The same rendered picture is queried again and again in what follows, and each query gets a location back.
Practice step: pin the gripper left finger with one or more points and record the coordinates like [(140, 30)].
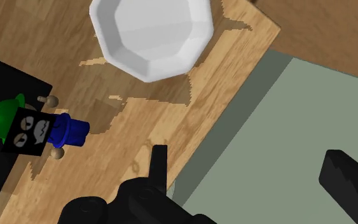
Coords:
[(158, 167)]

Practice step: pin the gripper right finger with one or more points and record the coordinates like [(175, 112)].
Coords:
[(349, 183)]

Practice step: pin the light wooden table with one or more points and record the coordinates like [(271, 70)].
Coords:
[(110, 149)]

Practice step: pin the pale green rug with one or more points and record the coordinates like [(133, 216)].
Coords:
[(290, 133)]

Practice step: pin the white octagonal bowl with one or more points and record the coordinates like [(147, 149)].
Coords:
[(154, 34)]

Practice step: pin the toy figure with green hat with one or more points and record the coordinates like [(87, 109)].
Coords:
[(26, 131)]

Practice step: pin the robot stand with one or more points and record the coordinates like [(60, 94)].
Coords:
[(9, 77)]

